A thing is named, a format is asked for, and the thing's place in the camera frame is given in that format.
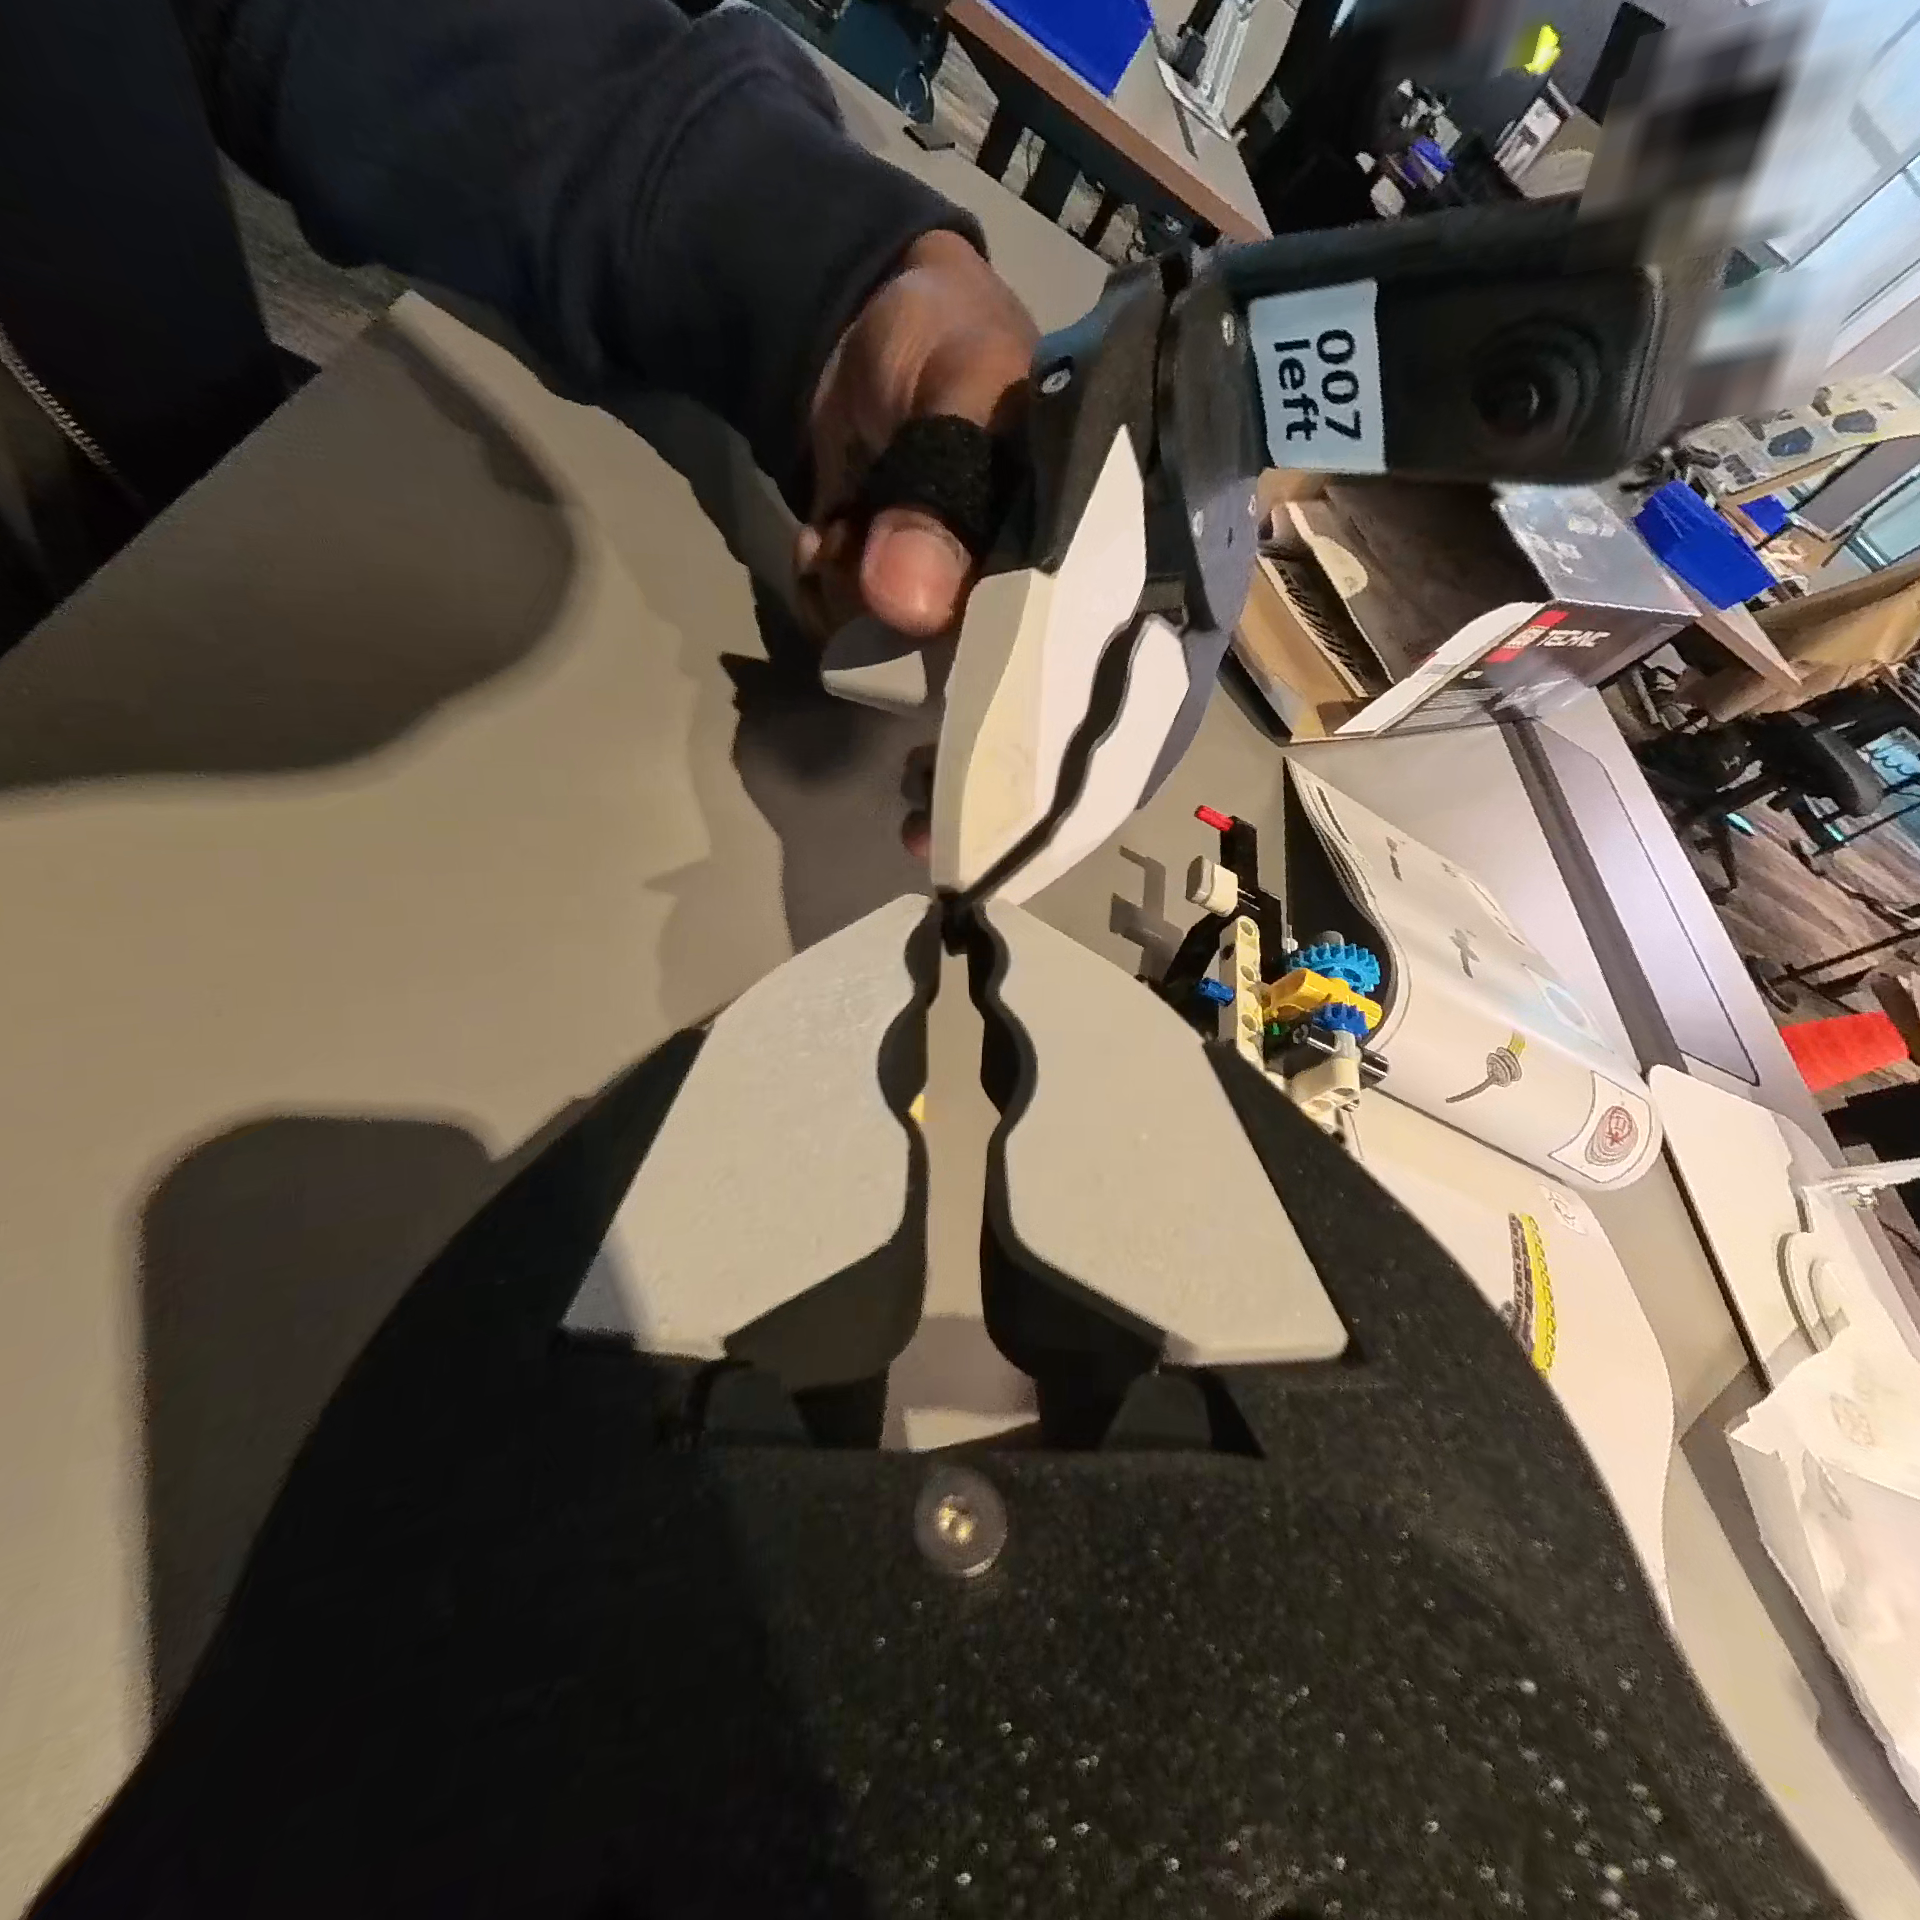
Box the wooden table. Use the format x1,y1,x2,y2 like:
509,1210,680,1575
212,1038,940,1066
943,0,1277,247

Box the board with blue shapes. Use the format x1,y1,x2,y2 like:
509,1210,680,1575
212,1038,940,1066
1694,382,1920,482

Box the black office chair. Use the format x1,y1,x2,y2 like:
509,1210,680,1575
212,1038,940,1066
1637,705,1891,903

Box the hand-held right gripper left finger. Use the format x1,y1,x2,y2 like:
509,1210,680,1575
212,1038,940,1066
563,891,943,1371

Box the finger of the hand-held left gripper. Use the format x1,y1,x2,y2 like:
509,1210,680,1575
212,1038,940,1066
961,611,1245,908
928,431,1158,896

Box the open lego box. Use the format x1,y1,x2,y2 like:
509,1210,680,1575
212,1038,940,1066
1222,465,1704,745

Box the red orange sheet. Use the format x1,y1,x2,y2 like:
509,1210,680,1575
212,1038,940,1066
1776,1008,1907,1097

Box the blue storage bin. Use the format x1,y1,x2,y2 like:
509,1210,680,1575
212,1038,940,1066
1626,481,1780,611
1034,0,1156,99

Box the beige jacket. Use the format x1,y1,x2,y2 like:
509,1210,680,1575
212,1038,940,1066
1745,563,1920,683

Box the person's left hand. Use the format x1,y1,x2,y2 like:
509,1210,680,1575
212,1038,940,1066
794,229,1049,639

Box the open instruction booklet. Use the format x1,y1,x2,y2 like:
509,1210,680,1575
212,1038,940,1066
1284,705,1668,1196

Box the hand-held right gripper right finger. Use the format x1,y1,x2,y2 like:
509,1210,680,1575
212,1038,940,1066
975,903,1353,1374

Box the white printed instruction sheet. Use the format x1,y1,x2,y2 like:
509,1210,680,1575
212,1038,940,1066
1335,1095,1682,1636

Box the white paper parts bags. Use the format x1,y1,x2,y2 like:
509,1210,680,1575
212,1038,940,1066
1724,1308,1920,1788

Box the lego vehicle model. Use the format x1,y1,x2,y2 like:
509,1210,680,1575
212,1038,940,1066
1115,805,1387,1119

